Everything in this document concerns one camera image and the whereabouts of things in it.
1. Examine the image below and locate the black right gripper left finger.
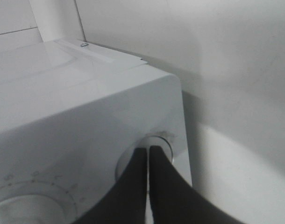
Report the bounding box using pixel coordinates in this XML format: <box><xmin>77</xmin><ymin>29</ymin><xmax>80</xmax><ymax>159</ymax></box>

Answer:
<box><xmin>75</xmin><ymin>148</ymin><xmax>147</xmax><ymax>224</ymax></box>

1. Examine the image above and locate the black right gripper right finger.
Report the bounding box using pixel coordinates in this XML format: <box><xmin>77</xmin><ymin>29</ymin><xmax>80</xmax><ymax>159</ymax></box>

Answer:
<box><xmin>149</xmin><ymin>146</ymin><xmax>242</xmax><ymax>224</ymax></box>

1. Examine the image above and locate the round door release button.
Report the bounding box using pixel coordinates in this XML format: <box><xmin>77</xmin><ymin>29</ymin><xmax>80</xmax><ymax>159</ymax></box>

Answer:
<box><xmin>114</xmin><ymin>133</ymin><xmax>175</xmax><ymax>185</ymax></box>

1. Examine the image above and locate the white lower timer knob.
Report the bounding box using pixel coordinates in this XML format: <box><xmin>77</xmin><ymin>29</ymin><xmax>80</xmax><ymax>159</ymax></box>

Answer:
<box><xmin>0</xmin><ymin>182</ymin><xmax>77</xmax><ymax>224</ymax></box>

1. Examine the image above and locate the white microwave oven body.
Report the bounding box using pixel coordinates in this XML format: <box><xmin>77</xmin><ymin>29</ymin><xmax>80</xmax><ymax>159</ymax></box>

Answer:
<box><xmin>0</xmin><ymin>40</ymin><xmax>192</xmax><ymax>220</ymax></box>

